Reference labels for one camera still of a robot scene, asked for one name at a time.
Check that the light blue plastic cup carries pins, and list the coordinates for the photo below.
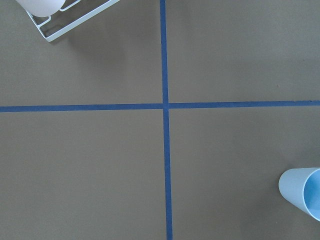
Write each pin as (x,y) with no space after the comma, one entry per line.
(301,187)

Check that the pink plastic cup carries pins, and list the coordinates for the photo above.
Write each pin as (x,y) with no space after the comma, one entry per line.
(41,8)

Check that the white wire cup rack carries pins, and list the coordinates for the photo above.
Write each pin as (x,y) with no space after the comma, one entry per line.
(69,16)

